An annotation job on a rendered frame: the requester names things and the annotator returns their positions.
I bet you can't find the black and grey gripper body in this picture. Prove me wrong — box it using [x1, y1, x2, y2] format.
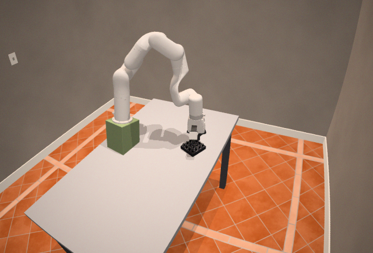
[188, 116, 205, 133]

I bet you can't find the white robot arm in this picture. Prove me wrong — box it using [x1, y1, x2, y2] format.
[112, 32, 205, 124]

